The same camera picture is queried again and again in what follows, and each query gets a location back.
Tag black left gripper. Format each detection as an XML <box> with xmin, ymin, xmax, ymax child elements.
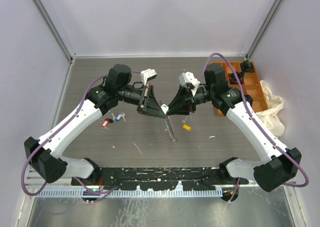
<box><xmin>117</xmin><ymin>83</ymin><xmax>166</xmax><ymax>119</ymax></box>

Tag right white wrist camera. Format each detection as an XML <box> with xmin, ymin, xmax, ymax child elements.
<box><xmin>178</xmin><ymin>72</ymin><xmax>200</xmax><ymax>90</ymax></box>

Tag yellow tag key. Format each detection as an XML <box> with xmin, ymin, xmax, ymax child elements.
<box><xmin>181</xmin><ymin>116</ymin><xmax>192</xmax><ymax>132</ymax></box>

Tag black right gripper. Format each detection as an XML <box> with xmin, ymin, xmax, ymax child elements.
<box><xmin>165</xmin><ymin>84</ymin><xmax>214</xmax><ymax>116</ymax></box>

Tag white slotted cable duct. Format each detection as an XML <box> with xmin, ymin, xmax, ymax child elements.
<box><xmin>36</xmin><ymin>187</ymin><xmax>223</xmax><ymax>198</ymax></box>

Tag purple cable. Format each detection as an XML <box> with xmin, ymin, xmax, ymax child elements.
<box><xmin>201</xmin><ymin>52</ymin><xmax>310</xmax><ymax>203</ymax></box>
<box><xmin>20</xmin><ymin>70</ymin><xmax>143</xmax><ymax>197</ymax></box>

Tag cream cloth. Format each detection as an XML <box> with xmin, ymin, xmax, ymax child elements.
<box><xmin>256</xmin><ymin>80</ymin><xmax>285</xmax><ymax>138</ymax></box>

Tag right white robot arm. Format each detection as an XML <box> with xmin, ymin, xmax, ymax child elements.
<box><xmin>167</xmin><ymin>64</ymin><xmax>302</xmax><ymax>192</ymax></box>

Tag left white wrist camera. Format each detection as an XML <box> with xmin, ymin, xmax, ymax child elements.
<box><xmin>140</xmin><ymin>68</ymin><xmax>157</xmax><ymax>86</ymax></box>

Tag green key tag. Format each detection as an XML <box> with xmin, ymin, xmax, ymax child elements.
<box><xmin>161</xmin><ymin>104</ymin><xmax>169</xmax><ymax>115</ymax></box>

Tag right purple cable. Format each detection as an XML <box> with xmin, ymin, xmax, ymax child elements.
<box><xmin>201</xmin><ymin>52</ymin><xmax>310</xmax><ymax>203</ymax></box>

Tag metal key holder blue handle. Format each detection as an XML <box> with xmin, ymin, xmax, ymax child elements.
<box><xmin>164</xmin><ymin>116</ymin><xmax>178</xmax><ymax>142</ymax></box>

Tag orange wooden divided tray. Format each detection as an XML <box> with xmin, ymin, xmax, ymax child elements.
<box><xmin>211</xmin><ymin>61</ymin><xmax>268</xmax><ymax>113</ymax></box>

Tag blue tag key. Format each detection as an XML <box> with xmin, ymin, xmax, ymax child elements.
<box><xmin>111</xmin><ymin>112</ymin><xmax>126</xmax><ymax>122</ymax></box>

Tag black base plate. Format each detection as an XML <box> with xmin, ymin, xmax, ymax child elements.
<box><xmin>81</xmin><ymin>167</ymin><xmax>237</xmax><ymax>191</ymax></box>

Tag red tag key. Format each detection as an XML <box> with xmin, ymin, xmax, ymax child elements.
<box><xmin>101</xmin><ymin>118</ymin><xmax>114</xmax><ymax>130</ymax></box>

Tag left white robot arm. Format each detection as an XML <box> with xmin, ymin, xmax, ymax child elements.
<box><xmin>24</xmin><ymin>64</ymin><xmax>166</xmax><ymax>185</ymax></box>

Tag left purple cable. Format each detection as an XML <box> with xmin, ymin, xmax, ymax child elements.
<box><xmin>20</xmin><ymin>70</ymin><xmax>143</xmax><ymax>197</ymax></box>

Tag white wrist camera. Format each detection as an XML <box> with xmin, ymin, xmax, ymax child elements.
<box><xmin>178</xmin><ymin>72</ymin><xmax>200</xmax><ymax>90</ymax></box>
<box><xmin>140</xmin><ymin>68</ymin><xmax>157</xmax><ymax>86</ymax></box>

